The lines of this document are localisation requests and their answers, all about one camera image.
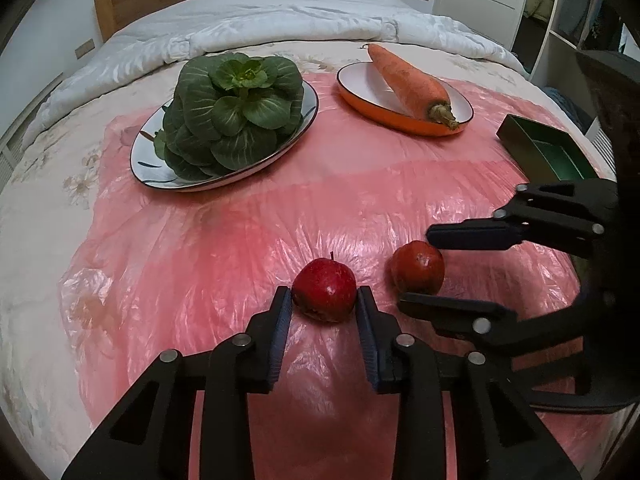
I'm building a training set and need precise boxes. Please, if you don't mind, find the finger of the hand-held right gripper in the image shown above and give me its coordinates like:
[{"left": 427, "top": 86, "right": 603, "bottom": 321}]
[
  {"left": 397, "top": 292, "right": 586, "bottom": 361},
  {"left": 426, "top": 180, "right": 621, "bottom": 261}
]

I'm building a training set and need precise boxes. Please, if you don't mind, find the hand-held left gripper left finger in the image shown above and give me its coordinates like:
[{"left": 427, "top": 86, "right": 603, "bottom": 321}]
[{"left": 60, "top": 286, "right": 293, "bottom": 480}]

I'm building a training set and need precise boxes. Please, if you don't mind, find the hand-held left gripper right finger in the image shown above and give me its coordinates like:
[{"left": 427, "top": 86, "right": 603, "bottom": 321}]
[{"left": 354, "top": 285, "right": 583, "bottom": 480}]

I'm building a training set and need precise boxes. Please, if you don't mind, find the small red apple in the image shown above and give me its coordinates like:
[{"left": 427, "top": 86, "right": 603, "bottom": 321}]
[
  {"left": 291, "top": 252, "right": 358, "bottom": 324},
  {"left": 390, "top": 240, "right": 446, "bottom": 296}
]

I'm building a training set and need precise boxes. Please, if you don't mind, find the green tray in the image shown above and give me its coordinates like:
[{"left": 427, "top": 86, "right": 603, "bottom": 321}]
[{"left": 496, "top": 114, "right": 598, "bottom": 182}]

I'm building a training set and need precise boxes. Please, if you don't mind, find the blue cloth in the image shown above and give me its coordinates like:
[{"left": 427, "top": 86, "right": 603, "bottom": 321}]
[{"left": 542, "top": 86, "right": 593, "bottom": 133}]

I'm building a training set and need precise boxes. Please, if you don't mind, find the pink plastic sheet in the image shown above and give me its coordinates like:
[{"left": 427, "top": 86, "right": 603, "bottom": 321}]
[{"left": 57, "top": 72, "right": 616, "bottom": 480}]

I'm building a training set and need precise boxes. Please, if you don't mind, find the white shelf unit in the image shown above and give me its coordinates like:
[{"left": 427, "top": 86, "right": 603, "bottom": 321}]
[{"left": 520, "top": 0, "right": 640, "bottom": 136}]

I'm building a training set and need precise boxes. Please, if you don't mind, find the carrot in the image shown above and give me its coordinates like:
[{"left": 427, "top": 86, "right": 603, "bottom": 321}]
[{"left": 361, "top": 43, "right": 460, "bottom": 133}]

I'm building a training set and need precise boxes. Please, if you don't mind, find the orange oval dish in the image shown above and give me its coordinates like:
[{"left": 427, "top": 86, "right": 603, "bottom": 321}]
[{"left": 336, "top": 61, "right": 475, "bottom": 137}]

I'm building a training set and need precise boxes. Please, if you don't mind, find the white plate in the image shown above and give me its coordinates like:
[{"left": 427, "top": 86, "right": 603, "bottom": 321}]
[{"left": 130, "top": 77, "right": 320, "bottom": 192}]

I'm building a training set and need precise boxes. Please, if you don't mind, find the green bok choy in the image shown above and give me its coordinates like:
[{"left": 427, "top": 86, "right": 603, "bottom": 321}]
[{"left": 152, "top": 52, "right": 306, "bottom": 182}]

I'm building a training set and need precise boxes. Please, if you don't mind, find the floral bedsheet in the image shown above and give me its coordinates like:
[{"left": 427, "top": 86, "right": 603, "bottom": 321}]
[{"left": 0, "top": 40, "right": 640, "bottom": 480}]

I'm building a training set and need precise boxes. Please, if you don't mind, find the white duvet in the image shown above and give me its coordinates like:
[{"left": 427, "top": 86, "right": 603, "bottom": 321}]
[{"left": 35, "top": 0, "right": 531, "bottom": 131}]

